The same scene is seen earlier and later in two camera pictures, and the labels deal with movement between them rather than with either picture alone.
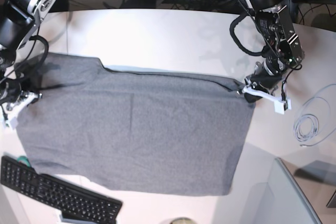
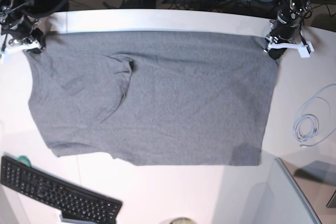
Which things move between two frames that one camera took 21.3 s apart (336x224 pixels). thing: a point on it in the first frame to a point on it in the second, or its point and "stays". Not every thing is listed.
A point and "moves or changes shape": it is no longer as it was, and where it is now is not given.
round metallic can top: x=182 y=220 stays
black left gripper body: x=10 y=91 to x=19 y=28
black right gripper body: x=263 y=77 to x=282 y=30
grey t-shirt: x=151 y=132 moves or changes shape
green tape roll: x=24 y=159 stays
